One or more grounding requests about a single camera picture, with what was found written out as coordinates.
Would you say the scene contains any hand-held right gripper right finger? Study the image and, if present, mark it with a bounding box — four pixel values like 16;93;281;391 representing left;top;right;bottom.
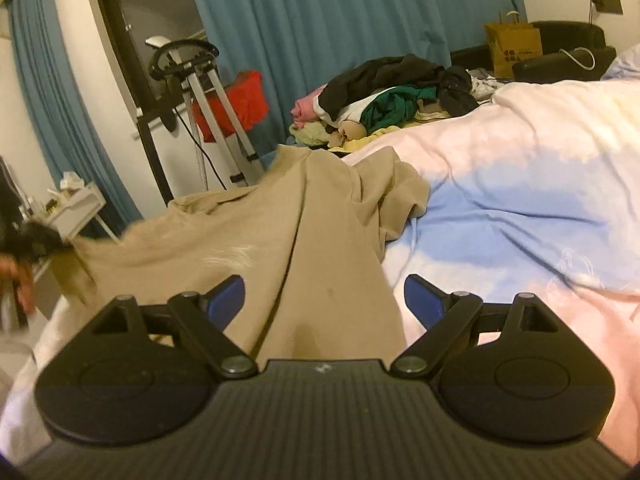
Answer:
390;274;562;378

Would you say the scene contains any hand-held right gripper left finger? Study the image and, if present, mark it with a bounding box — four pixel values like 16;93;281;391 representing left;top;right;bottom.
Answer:
92;275;259;379

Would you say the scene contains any tan shirt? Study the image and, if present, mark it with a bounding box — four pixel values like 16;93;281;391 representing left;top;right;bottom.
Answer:
52;144;432;361

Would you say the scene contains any person's left hand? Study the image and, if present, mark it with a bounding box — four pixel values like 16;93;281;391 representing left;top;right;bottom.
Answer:
0;254;38;332

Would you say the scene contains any white side table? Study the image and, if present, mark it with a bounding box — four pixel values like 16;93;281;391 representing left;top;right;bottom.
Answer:
29;182;122;281

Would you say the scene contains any narrow teal curtain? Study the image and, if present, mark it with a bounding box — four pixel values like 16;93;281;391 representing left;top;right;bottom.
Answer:
5;0;146;237

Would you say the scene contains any pastel tie-dye blanket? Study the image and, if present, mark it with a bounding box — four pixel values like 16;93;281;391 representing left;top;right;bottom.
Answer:
0;77;640;467

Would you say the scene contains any beige garment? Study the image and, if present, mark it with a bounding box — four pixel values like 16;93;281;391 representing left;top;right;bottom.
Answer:
327;121;370;147

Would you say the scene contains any pale yellow cloth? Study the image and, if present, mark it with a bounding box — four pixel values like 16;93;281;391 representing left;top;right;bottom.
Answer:
289;121;402;154

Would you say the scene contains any green garment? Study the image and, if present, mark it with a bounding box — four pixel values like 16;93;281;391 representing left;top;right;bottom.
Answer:
360;85;439;132

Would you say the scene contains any white garment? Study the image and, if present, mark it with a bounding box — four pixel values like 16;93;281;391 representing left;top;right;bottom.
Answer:
314;91;397;127

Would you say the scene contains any red cloth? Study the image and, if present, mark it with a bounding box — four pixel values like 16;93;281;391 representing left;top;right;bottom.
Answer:
192;70;269;144

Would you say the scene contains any pink garment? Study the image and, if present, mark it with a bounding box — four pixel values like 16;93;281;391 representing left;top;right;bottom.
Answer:
292;85;327;129

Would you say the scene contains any dark grey garment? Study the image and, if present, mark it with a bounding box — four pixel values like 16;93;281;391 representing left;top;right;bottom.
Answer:
438;65;484;118

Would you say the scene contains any silver exercise machine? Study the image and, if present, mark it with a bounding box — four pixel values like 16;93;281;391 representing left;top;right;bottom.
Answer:
144;35;267;192

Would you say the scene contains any black garment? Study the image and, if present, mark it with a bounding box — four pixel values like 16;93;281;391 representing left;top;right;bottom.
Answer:
319;53;447;117

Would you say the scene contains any brown paper bag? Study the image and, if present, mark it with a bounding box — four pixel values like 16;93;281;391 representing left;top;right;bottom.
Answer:
483;10;544;80

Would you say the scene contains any black framed door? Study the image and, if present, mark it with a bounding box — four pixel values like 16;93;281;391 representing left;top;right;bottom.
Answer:
86;0;212;207

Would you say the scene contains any wide teal curtain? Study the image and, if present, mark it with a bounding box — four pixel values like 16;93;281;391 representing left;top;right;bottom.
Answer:
181;0;529;147

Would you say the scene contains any pale pillow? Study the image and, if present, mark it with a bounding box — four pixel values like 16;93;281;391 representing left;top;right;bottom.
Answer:
599;42;640;82

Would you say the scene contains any black cable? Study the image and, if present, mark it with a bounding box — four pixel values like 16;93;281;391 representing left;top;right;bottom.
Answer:
172;104;227;192

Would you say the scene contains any white cable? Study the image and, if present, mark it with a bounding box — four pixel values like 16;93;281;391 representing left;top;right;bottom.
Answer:
558;47;598;72

